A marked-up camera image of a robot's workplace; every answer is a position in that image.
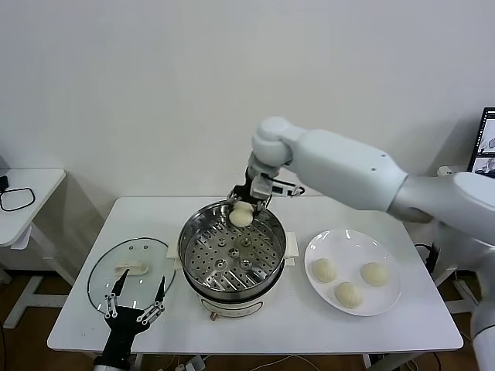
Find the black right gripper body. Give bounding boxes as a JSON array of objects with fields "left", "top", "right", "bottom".
[{"left": 230, "top": 165, "right": 272, "bottom": 206}]

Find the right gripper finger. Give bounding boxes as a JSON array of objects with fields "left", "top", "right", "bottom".
[
  {"left": 225, "top": 192, "right": 244, "bottom": 213},
  {"left": 251, "top": 197, "right": 271, "bottom": 222}
]

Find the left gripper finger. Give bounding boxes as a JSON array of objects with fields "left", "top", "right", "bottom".
[
  {"left": 102, "top": 268, "right": 131, "bottom": 319},
  {"left": 135, "top": 274, "right": 168, "bottom": 325}
]

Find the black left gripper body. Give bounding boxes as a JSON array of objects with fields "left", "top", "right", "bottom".
[{"left": 99, "top": 305, "right": 155, "bottom": 359}]

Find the white steamed baozi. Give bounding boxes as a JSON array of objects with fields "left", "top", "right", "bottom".
[
  {"left": 311, "top": 257, "right": 338, "bottom": 284},
  {"left": 333, "top": 281, "right": 364, "bottom": 309},
  {"left": 230, "top": 201, "right": 254, "bottom": 227},
  {"left": 360, "top": 261, "right": 389, "bottom": 288}
]

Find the glass lid with cream handle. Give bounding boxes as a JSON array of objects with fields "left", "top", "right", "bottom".
[{"left": 87, "top": 237, "right": 177, "bottom": 318}]

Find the perforated stainless steel steamer basket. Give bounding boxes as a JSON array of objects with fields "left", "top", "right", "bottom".
[{"left": 177, "top": 199, "right": 288, "bottom": 303}]

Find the cream electric cooking pot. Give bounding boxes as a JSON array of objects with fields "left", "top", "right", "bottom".
[{"left": 166, "top": 231, "right": 301, "bottom": 322}]

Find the white power strip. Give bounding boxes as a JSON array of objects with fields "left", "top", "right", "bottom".
[{"left": 176, "top": 355, "right": 208, "bottom": 371}]

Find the white round plate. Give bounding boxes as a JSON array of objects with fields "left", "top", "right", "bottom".
[{"left": 303, "top": 229, "right": 402, "bottom": 318}]

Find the white side table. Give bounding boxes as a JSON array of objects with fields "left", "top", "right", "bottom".
[
  {"left": 0, "top": 168, "right": 77, "bottom": 329},
  {"left": 427, "top": 165, "right": 488, "bottom": 337}
]

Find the black power strip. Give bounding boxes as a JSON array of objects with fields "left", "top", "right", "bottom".
[{"left": 414, "top": 240, "right": 442, "bottom": 271}]

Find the open dark laptop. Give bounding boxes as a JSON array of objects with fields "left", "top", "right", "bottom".
[{"left": 466, "top": 107, "right": 495, "bottom": 175}]

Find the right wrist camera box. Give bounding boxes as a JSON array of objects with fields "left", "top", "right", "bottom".
[{"left": 249, "top": 174, "right": 306, "bottom": 199}]

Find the black looped cable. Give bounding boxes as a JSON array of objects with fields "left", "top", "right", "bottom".
[{"left": 0, "top": 187, "right": 36, "bottom": 213}]

